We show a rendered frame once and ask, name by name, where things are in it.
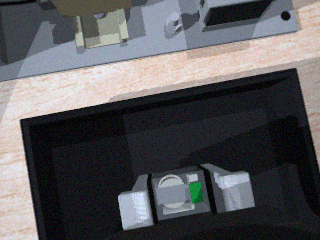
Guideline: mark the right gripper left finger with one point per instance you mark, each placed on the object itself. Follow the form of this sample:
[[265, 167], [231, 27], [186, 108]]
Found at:
[[137, 207]]

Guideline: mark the black parts tray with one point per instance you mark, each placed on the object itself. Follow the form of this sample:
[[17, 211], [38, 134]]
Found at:
[[80, 160]]

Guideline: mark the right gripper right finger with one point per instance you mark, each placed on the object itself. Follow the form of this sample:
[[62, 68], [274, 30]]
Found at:
[[227, 191]]

